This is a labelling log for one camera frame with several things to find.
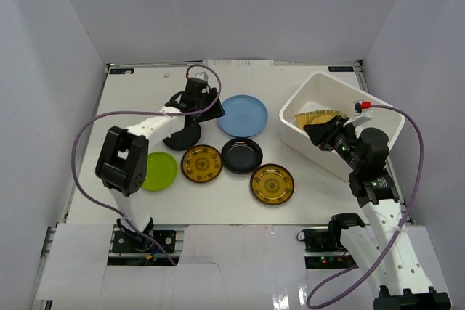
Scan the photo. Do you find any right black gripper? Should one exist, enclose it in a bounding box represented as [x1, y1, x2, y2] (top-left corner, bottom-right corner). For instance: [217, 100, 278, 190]
[304, 115, 363, 171]

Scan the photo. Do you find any square yellow woven plate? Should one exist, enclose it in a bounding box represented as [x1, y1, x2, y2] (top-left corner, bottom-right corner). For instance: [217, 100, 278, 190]
[295, 110, 347, 130]

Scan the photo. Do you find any blue plate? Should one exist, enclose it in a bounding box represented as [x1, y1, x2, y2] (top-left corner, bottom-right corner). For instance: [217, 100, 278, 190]
[217, 94, 268, 137]

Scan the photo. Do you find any black plate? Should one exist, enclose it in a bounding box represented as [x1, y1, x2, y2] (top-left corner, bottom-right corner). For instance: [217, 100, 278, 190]
[221, 137, 263, 174]
[163, 123, 201, 151]

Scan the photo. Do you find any yellow patterned plate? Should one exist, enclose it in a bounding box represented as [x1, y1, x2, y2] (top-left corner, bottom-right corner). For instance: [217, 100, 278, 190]
[180, 144, 223, 184]
[249, 163, 295, 206]

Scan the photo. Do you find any lime green plate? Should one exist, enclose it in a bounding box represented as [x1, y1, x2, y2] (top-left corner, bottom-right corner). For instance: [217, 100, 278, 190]
[142, 152, 178, 192]

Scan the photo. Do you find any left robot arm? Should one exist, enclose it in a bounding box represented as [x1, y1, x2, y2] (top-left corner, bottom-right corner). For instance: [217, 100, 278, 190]
[95, 77, 225, 251]

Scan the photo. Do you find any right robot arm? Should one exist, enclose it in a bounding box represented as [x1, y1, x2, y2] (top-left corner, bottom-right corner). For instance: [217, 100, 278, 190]
[304, 116, 452, 309]

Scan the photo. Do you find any white plastic bin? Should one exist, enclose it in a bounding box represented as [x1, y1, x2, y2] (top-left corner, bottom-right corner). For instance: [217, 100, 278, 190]
[279, 72, 405, 181]

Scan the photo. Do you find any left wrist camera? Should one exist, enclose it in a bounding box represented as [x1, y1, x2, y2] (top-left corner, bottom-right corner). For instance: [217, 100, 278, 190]
[193, 71, 209, 82]

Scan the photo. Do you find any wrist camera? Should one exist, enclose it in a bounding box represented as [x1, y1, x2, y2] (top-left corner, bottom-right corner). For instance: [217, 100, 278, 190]
[344, 100, 373, 128]
[193, 71, 209, 82]

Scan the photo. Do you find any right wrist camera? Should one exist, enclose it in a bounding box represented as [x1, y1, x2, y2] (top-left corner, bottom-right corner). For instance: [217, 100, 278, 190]
[344, 100, 373, 128]

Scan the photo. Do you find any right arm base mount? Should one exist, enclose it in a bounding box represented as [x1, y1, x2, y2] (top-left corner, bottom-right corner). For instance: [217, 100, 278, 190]
[296, 229, 357, 270]

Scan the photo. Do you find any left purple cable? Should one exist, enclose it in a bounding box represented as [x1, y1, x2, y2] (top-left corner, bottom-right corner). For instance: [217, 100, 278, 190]
[71, 65, 222, 266]

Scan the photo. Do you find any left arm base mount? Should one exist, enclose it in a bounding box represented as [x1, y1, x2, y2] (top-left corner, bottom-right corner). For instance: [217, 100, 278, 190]
[107, 227, 181, 266]

